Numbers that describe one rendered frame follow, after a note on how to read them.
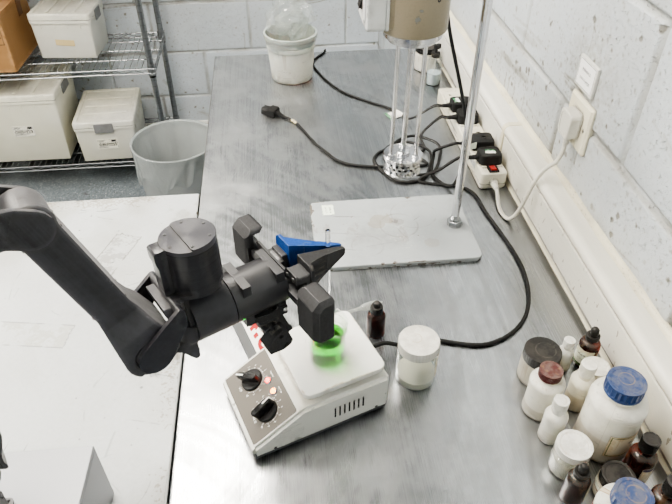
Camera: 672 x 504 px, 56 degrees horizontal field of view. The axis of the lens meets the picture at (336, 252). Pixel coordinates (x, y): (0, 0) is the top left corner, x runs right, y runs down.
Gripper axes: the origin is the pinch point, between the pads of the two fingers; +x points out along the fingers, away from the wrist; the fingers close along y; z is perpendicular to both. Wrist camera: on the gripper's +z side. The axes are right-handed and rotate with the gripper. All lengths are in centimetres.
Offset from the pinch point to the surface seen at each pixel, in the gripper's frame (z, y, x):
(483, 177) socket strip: 23, -24, 56
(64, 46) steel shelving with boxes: 54, -224, 23
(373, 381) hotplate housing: 19.0, 6.6, 4.2
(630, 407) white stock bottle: 15.2, 29.9, 25.6
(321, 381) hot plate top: 17.0, 4.0, -2.4
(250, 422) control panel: 22.4, 0.7, -11.6
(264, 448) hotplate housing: 23.4, 4.5, -11.8
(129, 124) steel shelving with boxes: 85, -203, 36
